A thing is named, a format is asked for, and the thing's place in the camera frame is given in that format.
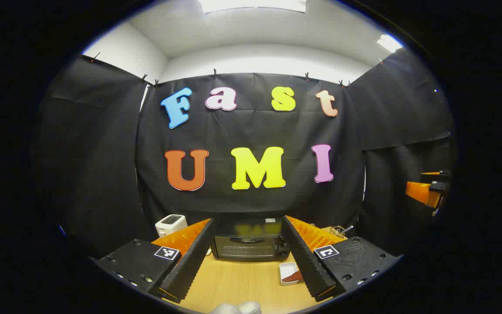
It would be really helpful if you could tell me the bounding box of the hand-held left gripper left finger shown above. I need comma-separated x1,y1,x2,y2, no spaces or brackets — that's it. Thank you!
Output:
95,218,217,304

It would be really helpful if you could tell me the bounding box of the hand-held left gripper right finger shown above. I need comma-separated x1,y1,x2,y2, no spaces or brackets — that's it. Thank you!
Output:
281,215,403,302

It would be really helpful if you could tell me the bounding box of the black electric oven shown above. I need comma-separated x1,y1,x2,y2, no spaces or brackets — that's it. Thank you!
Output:
210,217,291,262

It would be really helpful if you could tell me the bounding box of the white rectangular tray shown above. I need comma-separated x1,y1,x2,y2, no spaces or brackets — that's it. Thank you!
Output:
279,262,304,287

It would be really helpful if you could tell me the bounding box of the clear glass cup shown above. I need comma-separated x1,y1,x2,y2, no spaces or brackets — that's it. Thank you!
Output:
327,225,354,239

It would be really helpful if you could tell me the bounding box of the white toaster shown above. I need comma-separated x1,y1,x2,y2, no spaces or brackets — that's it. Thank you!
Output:
155,214,188,238

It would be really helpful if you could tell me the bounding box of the white crumpled cloth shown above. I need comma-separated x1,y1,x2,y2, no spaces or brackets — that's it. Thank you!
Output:
210,301,262,314

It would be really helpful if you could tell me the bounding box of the ceiling light panel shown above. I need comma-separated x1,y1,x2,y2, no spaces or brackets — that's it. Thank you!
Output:
376,34,404,54
199,0,307,14

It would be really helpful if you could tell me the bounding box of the black backdrop cloth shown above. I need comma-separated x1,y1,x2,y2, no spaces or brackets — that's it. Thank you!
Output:
31,48,456,262

